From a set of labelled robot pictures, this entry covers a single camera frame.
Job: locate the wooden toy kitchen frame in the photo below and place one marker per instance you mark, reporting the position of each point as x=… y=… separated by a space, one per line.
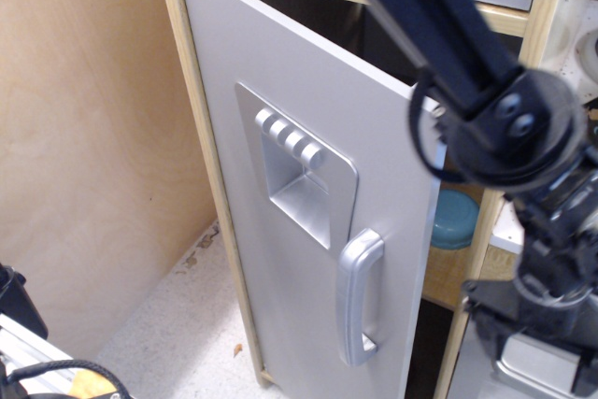
x=284 y=275

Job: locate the aluminium rail base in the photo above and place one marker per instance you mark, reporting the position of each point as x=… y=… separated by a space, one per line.
x=31 y=367

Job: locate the grey fridge door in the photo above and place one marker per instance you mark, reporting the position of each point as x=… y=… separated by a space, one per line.
x=366 y=125

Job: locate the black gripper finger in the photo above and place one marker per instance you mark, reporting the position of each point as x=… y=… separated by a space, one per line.
x=493 y=332

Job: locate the black box left edge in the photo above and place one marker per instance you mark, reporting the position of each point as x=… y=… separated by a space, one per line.
x=18 y=305

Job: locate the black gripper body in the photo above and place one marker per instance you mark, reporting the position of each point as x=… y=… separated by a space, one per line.
x=572 y=320

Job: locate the teal toy bowl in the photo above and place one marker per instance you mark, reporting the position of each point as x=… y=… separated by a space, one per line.
x=455 y=220

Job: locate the silver fridge door handle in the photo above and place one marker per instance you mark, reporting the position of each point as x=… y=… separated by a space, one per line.
x=354 y=265

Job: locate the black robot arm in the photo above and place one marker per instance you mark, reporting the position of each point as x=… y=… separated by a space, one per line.
x=522 y=132

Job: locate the grey oven door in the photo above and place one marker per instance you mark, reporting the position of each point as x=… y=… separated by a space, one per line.
x=474 y=376

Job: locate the orange tape piece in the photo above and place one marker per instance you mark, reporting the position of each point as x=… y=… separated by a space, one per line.
x=88 y=384

